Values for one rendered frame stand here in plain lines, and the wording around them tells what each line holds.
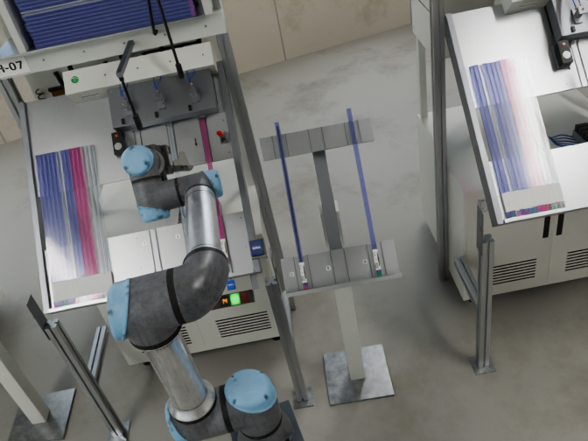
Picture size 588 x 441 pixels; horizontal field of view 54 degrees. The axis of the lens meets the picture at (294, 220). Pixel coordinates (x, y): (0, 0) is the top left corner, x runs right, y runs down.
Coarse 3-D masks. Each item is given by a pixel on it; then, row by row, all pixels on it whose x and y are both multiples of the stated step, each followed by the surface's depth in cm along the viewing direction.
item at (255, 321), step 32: (224, 160) 260; (128, 192) 253; (224, 192) 239; (128, 224) 233; (160, 224) 229; (256, 224) 218; (224, 320) 238; (256, 320) 240; (128, 352) 243; (192, 352) 248
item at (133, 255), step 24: (240, 216) 186; (120, 240) 187; (144, 240) 187; (168, 240) 186; (240, 240) 185; (48, 264) 187; (120, 264) 186; (144, 264) 185; (168, 264) 185; (240, 264) 184
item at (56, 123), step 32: (64, 96) 195; (32, 128) 194; (64, 128) 194; (96, 128) 193; (160, 128) 192; (192, 128) 191; (224, 128) 190; (32, 160) 193; (96, 160) 191; (192, 160) 190
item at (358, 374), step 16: (320, 208) 182; (336, 208) 180; (352, 304) 204; (352, 320) 209; (352, 336) 214; (336, 352) 242; (352, 352) 219; (368, 352) 239; (336, 368) 235; (352, 368) 225; (368, 368) 232; (384, 368) 231; (336, 384) 229; (352, 384) 228; (368, 384) 226; (384, 384) 225; (336, 400) 223; (352, 400) 222
